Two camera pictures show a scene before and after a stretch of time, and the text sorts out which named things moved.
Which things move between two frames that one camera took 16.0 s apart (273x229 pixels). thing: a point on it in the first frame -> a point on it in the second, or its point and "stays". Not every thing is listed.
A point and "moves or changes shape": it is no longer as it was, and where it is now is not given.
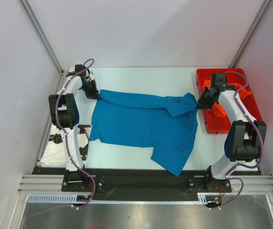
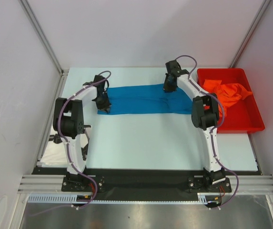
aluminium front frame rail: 240,184 stays
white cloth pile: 54,154 stays
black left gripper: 93,95 -> 105,107
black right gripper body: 206,99 -> 167,86
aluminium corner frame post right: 249,34 stays
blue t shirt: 168,123 moves or changes shape
